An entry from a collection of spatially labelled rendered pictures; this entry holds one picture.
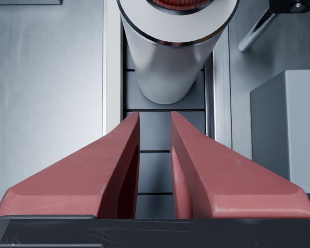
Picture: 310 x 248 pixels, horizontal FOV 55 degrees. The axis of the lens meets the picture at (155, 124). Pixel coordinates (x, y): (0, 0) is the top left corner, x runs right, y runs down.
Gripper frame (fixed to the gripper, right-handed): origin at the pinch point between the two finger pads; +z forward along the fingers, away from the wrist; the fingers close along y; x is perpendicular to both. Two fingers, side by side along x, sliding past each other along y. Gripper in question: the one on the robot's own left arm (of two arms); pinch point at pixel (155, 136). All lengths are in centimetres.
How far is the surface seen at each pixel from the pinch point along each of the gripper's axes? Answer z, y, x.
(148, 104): 13.9, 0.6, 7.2
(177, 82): 7.1, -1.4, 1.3
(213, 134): 5.9, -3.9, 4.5
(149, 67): 5.3, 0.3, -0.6
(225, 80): 7.9, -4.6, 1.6
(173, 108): 13.7, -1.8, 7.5
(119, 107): 10.8, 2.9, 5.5
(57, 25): 24.1, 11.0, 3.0
